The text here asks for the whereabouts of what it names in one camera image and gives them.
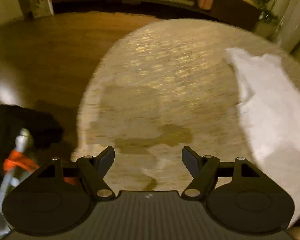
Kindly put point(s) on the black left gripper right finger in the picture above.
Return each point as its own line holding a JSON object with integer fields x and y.
{"x": 203, "y": 171}

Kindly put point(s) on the potted green plant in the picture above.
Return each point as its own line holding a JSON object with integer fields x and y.
{"x": 267, "y": 20}

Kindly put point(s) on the dark wooden sideboard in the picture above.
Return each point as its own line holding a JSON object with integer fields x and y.
{"x": 240, "y": 13}

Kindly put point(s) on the white red storage bag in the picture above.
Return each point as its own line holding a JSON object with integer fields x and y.
{"x": 36, "y": 202}

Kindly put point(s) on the black garment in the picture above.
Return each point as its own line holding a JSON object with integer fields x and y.
{"x": 43, "y": 127}

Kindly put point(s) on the white t-shirt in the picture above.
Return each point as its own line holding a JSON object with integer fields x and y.
{"x": 269, "y": 114}

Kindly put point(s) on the cardboard box on floor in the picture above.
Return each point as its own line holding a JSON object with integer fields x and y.
{"x": 41, "y": 8}

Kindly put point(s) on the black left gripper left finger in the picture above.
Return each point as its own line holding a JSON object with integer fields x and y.
{"x": 93, "y": 170}

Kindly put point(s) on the gold lace tablecloth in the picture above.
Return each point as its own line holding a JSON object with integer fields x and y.
{"x": 160, "y": 88}

